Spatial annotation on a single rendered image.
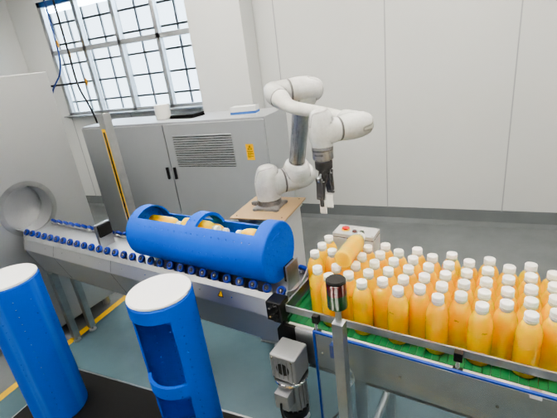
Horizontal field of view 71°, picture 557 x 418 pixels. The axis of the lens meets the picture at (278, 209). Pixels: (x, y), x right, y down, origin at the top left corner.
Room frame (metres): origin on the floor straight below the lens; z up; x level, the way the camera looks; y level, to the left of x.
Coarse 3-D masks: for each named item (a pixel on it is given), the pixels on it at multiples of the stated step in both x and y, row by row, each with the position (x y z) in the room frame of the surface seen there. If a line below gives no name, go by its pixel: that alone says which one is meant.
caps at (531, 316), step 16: (384, 256) 1.38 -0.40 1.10; (416, 256) 1.33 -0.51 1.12; (432, 256) 1.31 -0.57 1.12; (448, 256) 1.31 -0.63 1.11; (368, 272) 1.26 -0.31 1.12; (384, 272) 1.26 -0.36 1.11; (448, 272) 1.19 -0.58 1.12; (464, 272) 1.18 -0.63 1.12; (512, 272) 1.16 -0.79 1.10; (528, 272) 1.13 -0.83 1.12; (400, 288) 1.13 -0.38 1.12; (416, 288) 1.12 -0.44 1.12; (464, 288) 1.11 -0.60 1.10; (512, 288) 1.05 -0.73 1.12; (528, 288) 1.04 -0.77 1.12; (480, 304) 0.99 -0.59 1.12; (512, 304) 0.97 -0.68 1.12; (528, 304) 0.97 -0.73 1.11; (528, 320) 0.91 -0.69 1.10
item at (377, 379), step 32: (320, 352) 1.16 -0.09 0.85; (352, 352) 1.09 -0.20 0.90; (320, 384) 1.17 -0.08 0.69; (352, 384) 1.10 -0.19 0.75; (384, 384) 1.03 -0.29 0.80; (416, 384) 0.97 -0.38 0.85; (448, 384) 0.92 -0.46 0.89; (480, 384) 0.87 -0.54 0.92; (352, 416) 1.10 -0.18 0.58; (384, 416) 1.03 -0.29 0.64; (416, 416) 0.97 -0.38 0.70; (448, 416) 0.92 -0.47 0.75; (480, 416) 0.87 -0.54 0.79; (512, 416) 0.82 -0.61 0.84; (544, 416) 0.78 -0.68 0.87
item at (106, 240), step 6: (102, 222) 2.26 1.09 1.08; (108, 222) 2.27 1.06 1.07; (96, 228) 2.22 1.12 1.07; (102, 228) 2.23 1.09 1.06; (108, 228) 2.26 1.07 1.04; (96, 234) 2.22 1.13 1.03; (102, 234) 2.22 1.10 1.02; (108, 234) 2.25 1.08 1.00; (102, 240) 2.23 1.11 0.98; (108, 240) 2.26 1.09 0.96; (114, 240) 2.30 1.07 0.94; (102, 246) 2.22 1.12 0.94
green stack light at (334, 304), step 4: (328, 296) 1.01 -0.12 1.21; (344, 296) 1.00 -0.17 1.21; (328, 300) 1.01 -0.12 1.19; (332, 300) 0.99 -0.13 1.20; (336, 300) 0.99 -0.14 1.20; (340, 300) 0.99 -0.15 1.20; (344, 300) 0.99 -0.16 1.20; (328, 304) 1.01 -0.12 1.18; (332, 304) 0.99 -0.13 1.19; (336, 304) 0.99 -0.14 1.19; (340, 304) 0.99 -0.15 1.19; (344, 304) 0.99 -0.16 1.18; (328, 308) 1.01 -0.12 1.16; (332, 308) 1.00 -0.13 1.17; (336, 308) 0.99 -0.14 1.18; (340, 308) 0.99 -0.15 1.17; (344, 308) 0.99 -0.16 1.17
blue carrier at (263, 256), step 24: (144, 216) 2.03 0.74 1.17; (192, 216) 1.78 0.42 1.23; (216, 216) 1.86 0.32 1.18; (144, 240) 1.83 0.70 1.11; (168, 240) 1.74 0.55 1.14; (192, 240) 1.67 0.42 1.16; (216, 240) 1.60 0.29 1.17; (240, 240) 1.54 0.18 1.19; (264, 240) 1.48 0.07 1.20; (288, 240) 1.63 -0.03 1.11; (192, 264) 1.70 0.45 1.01; (216, 264) 1.58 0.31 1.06; (240, 264) 1.50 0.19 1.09; (264, 264) 1.45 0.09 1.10
